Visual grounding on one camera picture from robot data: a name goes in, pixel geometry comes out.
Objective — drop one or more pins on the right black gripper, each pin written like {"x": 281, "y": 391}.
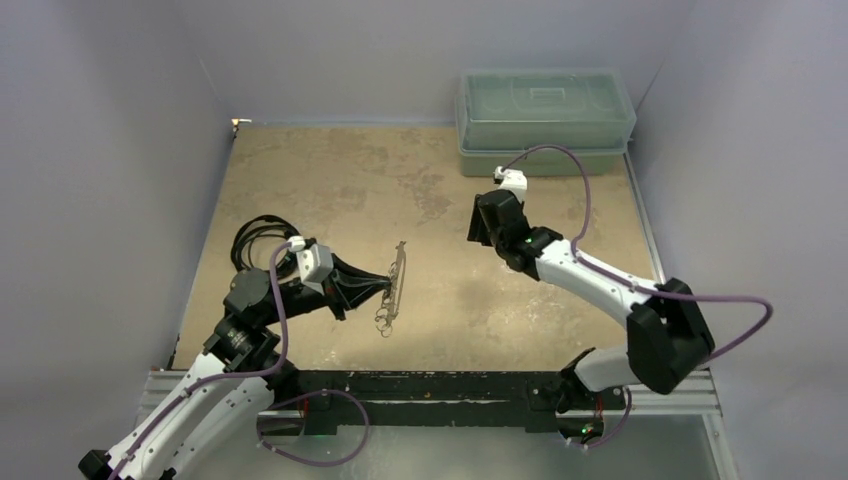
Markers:
{"x": 482, "y": 220}

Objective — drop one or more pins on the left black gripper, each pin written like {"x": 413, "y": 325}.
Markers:
{"x": 339, "y": 297}

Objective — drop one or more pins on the metal keyring plate with rings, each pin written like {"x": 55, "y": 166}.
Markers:
{"x": 390, "y": 301}

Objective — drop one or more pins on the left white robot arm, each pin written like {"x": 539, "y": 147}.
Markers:
{"x": 243, "y": 368}

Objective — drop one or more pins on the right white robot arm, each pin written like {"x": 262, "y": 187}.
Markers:
{"x": 666, "y": 334}

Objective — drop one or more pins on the green plastic storage box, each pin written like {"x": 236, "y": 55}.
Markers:
{"x": 566, "y": 121}

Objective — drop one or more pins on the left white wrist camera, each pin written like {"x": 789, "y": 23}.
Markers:
{"x": 314, "y": 262}

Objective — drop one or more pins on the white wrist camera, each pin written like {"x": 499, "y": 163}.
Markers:
{"x": 511, "y": 180}
{"x": 314, "y": 262}

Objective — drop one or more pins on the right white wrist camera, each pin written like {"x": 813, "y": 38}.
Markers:
{"x": 511, "y": 180}

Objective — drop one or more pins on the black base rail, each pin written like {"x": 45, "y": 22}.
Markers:
{"x": 534, "y": 401}

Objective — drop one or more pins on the aluminium frame extrusion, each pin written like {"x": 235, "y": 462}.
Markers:
{"x": 696, "y": 395}

